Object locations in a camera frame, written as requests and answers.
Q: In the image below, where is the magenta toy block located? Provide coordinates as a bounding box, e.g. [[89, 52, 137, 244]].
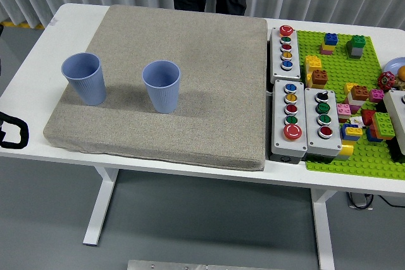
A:
[[368, 89, 385, 104]]

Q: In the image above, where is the green studded baseplate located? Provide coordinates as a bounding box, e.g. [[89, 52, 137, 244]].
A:
[[296, 29, 405, 181]]

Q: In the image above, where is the brown toy block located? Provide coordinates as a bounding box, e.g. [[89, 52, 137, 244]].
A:
[[311, 69, 328, 89], [350, 85, 370, 102]]

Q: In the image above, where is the yellow toy cylinder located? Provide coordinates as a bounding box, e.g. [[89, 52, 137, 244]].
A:
[[334, 142, 354, 161]]

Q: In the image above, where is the red toy block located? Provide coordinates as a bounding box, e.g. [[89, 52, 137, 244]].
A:
[[360, 109, 377, 126]]

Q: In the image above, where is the green tilted block stack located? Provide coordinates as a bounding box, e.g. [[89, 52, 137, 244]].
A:
[[371, 111, 396, 141]]

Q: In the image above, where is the green toy block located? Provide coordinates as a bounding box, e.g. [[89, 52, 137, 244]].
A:
[[350, 35, 367, 49]]

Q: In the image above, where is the wide five-button control box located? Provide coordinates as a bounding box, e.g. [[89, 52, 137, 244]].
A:
[[271, 79, 308, 165]]

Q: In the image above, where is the black power cable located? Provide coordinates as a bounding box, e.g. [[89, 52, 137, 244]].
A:
[[378, 193, 405, 209]]

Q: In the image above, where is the selector switch control box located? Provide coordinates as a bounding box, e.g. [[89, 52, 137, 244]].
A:
[[304, 87, 343, 161]]

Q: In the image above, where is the blue ribbed plastic cup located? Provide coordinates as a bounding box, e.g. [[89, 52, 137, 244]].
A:
[[141, 60, 182, 114], [61, 52, 107, 106]]

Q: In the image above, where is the grey power adapter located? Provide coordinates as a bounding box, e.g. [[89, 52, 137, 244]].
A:
[[346, 191, 374, 211]]

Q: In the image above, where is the grey-brown cushion mat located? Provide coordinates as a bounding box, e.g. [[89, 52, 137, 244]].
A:
[[42, 4, 268, 171]]

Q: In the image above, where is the light blue plate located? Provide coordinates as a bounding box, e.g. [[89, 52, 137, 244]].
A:
[[383, 57, 405, 77]]

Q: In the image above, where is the red valve wheel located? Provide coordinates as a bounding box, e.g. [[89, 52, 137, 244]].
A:
[[378, 71, 396, 90]]

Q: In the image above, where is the long five-button control box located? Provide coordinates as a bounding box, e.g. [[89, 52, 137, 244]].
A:
[[269, 25, 301, 83]]

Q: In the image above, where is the grey toy block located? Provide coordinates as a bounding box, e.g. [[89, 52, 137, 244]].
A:
[[346, 40, 363, 60]]

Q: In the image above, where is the blue toy block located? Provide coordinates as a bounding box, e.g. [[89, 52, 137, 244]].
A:
[[339, 123, 361, 142], [323, 32, 339, 46], [366, 126, 384, 144]]

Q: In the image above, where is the white control box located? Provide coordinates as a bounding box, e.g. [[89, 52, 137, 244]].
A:
[[382, 89, 405, 156]]

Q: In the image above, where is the white table leg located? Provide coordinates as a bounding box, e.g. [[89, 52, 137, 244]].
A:
[[82, 166, 120, 247], [309, 187, 339, 270]]

